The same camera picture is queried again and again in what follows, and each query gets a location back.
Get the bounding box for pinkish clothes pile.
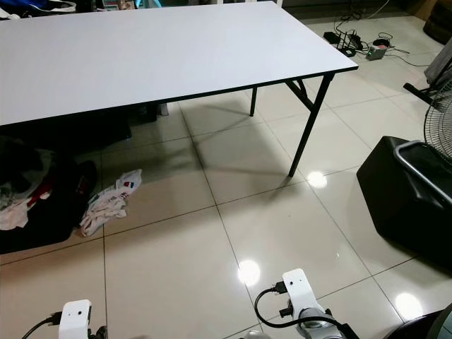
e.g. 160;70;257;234
0;178;43;232

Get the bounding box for black open bag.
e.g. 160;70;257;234
0;134;99;255

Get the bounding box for white crumpled cloth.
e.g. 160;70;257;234
79;169;143;238

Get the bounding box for white folding table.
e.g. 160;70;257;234
0;0;359;178

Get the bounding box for black power strip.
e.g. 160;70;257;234
323;28;362;59

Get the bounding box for grey green small device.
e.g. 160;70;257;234
367;39;394;61

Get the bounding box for black chair leg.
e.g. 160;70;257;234
403;81;440;108

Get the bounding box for black standing fan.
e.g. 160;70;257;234
422;79;452;168

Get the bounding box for grey hanging cloth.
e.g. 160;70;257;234
424;48;452;90

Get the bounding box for black robot leg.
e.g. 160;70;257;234
385;304;452;339

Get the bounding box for dark round barrel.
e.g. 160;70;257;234
424;6;452;44

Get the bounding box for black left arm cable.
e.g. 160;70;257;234
21;311;62;339

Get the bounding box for blue bag white straps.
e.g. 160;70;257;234
0;0;80;19

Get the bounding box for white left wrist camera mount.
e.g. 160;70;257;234
59;300;93;339

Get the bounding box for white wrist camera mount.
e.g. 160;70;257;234
59;300;93;339
281;268;326;319

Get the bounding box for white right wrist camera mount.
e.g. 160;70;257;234
281;268;326;319

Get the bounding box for silver speaker handle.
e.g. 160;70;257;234
393;140;452;190

